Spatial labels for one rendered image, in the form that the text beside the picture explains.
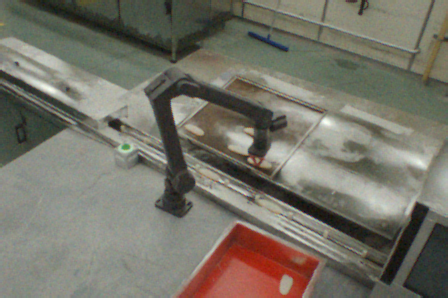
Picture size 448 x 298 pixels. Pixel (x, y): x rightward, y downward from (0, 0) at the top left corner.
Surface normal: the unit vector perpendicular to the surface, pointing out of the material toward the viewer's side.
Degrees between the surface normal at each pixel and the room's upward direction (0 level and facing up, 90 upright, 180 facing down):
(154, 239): 0
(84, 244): 0
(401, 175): 10
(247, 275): 0
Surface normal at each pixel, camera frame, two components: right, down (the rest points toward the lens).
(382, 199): -0.01, -0.72
